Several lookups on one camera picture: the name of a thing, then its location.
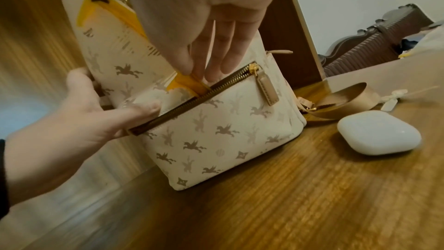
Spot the dark carved bed headboard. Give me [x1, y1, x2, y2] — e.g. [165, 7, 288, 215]
[318, 3, 434, 77]

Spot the white earbud case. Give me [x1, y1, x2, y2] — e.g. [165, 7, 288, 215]
[336, 110, 423, 156]

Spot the dark wooden shelf cabinet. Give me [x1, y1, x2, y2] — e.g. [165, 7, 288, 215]
[258, 0, 327, 89]

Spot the small white ribbon bow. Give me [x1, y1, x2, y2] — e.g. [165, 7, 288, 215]
[379, 88, 408, 112]

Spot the person's right hand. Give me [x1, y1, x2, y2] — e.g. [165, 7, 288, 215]
[116, 0, 287, 83]

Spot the translucent plastic shopping bag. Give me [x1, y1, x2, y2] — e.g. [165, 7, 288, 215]
[398, 24, 444, 60]

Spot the person's left hand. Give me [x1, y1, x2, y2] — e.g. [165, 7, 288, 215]
[4, 67, 162, 206]

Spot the yellow comb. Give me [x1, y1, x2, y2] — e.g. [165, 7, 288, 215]
[76, 0, 212, 98]

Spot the cream patterned backpack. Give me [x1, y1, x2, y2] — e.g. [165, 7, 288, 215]
[55, 0, 377, 192]

